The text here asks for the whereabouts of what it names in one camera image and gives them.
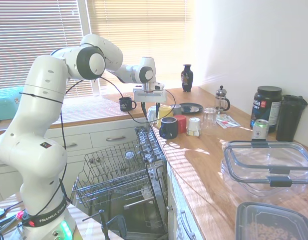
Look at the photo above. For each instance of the navy blue mug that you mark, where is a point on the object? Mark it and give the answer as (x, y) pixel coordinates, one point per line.
(168, 128)

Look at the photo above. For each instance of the red mug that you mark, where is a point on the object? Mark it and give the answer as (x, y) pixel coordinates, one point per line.
(181, 123)

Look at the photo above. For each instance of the clear glass upside down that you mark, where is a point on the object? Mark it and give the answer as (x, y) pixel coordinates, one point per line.
(129, 157)

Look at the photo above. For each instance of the clear container with clip lid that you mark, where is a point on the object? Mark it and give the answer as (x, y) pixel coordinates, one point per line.
(268, 156)

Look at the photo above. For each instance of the white green drink can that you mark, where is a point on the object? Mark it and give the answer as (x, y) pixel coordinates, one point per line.
(260, 130)

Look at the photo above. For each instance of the glass French press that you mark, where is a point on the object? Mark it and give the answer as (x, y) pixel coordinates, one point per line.
(221, 101)

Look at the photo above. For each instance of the open dishwasher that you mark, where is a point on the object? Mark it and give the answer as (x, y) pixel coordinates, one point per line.
(156, 190)

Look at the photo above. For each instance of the black clamp stand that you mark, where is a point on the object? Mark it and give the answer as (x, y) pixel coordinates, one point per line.
(111, 225)

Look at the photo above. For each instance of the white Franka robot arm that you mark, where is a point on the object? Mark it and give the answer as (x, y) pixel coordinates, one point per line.
(41, 100)

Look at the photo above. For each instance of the grey mug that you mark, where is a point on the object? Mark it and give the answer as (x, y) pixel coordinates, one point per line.
(177, 108)

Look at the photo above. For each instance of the teal dish rack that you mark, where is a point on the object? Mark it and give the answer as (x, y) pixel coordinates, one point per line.
(6, 102)

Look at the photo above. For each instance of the dark blue vase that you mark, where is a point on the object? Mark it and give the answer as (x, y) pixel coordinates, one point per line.
(187, 77)

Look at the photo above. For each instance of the clear lidless plastic container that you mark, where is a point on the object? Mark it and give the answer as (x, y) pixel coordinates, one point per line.
(246, 187)

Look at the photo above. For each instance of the sunlit window blind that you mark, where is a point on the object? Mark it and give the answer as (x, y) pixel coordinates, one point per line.
(148, 30)

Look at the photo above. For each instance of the white dish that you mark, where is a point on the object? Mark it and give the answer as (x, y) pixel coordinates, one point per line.
(146, 192)

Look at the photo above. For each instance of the black shaker bottle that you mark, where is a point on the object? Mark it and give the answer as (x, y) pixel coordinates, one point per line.
(289, 117)

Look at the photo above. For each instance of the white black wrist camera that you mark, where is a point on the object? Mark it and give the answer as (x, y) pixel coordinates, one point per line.
(159, 86)

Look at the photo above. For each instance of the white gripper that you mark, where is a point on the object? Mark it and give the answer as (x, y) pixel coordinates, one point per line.
(150, 96)

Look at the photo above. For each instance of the wide window blind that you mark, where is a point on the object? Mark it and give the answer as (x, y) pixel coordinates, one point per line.
(31, 25)

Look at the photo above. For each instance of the dishwasher cutlery tray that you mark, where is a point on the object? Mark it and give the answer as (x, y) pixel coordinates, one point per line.
(150, 145)

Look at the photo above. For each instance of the white mug with yellow print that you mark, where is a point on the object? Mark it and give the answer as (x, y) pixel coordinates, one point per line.
(194, 126)

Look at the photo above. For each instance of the dark blue plate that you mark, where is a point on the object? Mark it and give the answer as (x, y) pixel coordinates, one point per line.
(191, 108)

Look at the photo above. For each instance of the paper sachets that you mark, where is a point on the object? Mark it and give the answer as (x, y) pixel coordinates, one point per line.
(227, 122)

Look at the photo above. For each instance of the black protein powder tub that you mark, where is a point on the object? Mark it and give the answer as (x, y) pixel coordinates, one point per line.
(266, 105)

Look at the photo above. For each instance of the grey container with cereal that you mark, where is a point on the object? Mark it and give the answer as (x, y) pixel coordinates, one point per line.
(268, 225)

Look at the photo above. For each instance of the black mug with white print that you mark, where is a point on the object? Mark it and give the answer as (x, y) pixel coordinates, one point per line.
(125, 104)

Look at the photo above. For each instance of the plain white mug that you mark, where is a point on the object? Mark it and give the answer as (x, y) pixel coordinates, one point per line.
(151, 113)

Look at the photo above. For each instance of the clear glass tumbler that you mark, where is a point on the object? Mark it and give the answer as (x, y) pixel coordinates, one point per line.
(209, 118)

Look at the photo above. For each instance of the round metal cabinet knob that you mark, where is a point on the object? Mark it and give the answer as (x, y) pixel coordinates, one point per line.
(169, 208)

